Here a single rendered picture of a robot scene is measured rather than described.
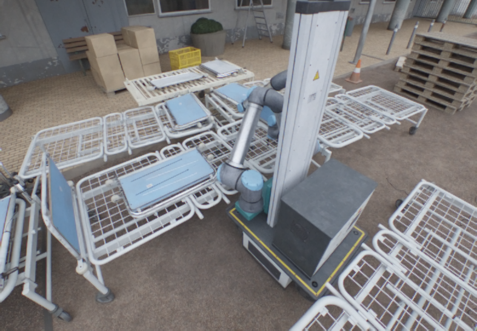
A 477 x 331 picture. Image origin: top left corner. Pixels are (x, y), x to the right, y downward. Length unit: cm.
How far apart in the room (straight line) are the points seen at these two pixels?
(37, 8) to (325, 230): 712
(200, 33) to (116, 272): 613
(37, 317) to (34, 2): 631
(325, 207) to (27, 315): 221
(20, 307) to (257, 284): 179
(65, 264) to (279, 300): 178
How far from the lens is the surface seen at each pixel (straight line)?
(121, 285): 215
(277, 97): 153
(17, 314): 248
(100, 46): 486
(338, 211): 135
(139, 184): 190
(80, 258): 173
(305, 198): 135
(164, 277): 206
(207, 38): 692
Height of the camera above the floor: 184
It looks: 39 degrees down
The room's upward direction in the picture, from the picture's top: straight up
